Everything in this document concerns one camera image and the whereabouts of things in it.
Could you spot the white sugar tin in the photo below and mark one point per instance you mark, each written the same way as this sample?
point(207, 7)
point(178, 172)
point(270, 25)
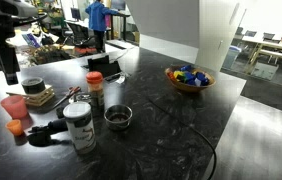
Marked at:
point(80, 125)

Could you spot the wooden bowl of blocks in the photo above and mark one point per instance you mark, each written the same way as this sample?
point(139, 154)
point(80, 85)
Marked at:
point(188, 78)

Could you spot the orange-lid spice jar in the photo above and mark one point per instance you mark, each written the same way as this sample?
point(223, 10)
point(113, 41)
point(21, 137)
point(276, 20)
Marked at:
point(95, 87)

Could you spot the person in blue jacket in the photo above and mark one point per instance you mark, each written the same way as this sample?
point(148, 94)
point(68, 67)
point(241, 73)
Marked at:
point(97, 12)

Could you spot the large orange plastic cup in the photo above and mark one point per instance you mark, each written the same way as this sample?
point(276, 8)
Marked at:
point(15, 106)

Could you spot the small orange plastic cup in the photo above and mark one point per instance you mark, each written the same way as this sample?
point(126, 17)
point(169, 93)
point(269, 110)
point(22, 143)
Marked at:
point(15, 127)

